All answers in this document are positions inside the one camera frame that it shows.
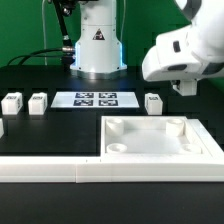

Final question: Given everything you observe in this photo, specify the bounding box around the black cable bundle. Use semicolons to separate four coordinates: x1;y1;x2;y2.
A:
7;46;76;67

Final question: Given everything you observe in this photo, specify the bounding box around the white block at left edge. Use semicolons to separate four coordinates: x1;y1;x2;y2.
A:
0;118;4;139

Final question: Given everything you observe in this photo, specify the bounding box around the white marker plate with tags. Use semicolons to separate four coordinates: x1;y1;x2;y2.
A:
51;92;139;108

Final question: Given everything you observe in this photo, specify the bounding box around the white square table top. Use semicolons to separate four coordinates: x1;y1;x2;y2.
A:
101;116;211;157

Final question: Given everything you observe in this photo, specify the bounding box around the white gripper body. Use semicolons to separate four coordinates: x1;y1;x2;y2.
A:
142;25;224;96

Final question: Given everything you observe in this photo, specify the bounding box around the white thin cable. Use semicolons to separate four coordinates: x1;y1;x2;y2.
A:
41;0;49;66

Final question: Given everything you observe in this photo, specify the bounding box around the white L-shaped obstacle fence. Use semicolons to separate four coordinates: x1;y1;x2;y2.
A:
0;118;224;183

